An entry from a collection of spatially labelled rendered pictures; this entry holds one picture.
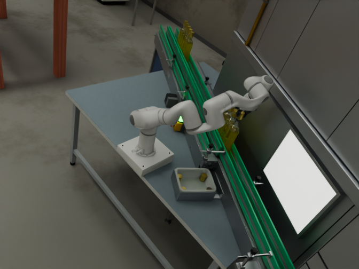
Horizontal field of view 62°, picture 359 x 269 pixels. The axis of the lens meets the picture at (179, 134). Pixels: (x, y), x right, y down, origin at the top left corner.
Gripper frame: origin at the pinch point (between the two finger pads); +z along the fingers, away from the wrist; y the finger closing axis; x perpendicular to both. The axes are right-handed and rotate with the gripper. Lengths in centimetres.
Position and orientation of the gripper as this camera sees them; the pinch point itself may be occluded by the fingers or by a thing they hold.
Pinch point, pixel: (241, 113)
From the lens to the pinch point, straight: 176.9
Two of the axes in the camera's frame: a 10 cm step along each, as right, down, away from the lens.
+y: -9.5, -0.7, -3.2
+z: -3.1, 5.4, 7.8
